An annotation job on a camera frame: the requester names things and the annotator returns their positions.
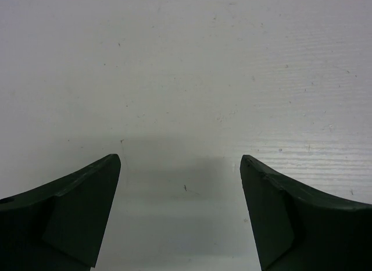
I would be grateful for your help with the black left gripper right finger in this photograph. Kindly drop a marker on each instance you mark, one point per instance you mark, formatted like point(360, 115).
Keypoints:
point(297, 227)

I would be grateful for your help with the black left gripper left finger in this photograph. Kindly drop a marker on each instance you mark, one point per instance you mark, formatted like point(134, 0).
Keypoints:
point(61, 224)

